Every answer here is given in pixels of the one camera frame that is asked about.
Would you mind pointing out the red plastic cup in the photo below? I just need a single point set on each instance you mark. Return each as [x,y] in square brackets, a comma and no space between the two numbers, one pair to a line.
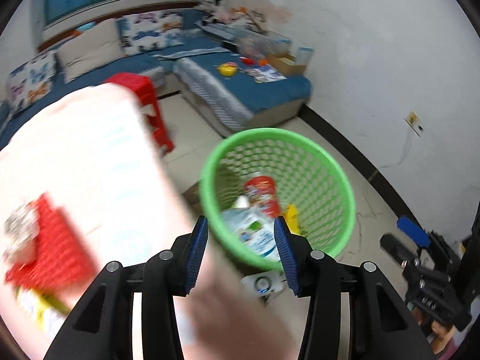
[262,191]

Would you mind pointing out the yellow toy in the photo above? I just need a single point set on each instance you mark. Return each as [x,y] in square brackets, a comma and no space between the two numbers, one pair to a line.
[228,69]

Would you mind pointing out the clear storage box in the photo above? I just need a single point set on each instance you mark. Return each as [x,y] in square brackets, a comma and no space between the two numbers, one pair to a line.
[266,43]

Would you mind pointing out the small butterfly print pillow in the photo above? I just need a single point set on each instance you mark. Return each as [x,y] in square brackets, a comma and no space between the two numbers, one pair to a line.
[33,80]

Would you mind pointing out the open cardboard box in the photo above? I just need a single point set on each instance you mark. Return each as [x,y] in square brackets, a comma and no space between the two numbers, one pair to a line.
[287,65]

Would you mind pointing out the blue sofa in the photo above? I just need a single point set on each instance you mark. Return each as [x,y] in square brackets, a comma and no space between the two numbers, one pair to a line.
[232,48]

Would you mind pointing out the person's right hand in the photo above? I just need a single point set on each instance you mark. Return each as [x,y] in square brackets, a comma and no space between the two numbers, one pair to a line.
[444,337]

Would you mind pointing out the wall socket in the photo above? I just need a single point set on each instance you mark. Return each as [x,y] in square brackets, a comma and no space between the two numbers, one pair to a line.
[414,122]

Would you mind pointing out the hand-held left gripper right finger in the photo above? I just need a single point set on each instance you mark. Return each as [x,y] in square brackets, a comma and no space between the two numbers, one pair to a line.
[287,255]

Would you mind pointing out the beige pillow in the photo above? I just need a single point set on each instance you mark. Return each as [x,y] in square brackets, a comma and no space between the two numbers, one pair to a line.
[90,50]

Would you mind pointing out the striped grey cover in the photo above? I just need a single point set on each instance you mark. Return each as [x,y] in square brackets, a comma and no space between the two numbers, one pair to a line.
[213,93]

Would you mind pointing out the red and white drink carton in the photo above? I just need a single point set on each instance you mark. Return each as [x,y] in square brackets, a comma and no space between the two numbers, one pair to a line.
[48,247]

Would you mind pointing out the red plastic stool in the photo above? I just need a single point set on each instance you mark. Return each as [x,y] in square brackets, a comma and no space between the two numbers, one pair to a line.
[157,120]

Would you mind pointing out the yellow wrapper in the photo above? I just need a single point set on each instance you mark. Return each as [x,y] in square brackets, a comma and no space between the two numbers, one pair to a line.
[291,217]

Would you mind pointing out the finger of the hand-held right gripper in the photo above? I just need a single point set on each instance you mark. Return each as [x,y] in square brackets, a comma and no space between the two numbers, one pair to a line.
[393,245]
[412,230]

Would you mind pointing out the white and blue box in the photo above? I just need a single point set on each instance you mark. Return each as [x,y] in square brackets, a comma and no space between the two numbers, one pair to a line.
[305,55]

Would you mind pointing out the black and white plush toy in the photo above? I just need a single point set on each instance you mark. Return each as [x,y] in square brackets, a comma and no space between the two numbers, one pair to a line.
[212,9]

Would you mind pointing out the green plastic mesh basket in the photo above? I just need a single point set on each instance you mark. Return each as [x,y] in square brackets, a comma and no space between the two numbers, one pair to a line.
[262,133]

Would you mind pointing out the large butterfly print pillow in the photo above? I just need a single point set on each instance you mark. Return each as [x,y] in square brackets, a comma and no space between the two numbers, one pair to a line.
[150,32]

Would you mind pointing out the clear printed plastic package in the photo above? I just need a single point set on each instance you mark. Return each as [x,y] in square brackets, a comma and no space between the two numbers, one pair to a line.
[255,236]

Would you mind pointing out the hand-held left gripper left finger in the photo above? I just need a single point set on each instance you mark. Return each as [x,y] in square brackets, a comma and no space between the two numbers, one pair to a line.
[197,255]

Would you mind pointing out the printed booklet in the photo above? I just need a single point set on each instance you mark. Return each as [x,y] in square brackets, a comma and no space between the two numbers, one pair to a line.
[266,74]

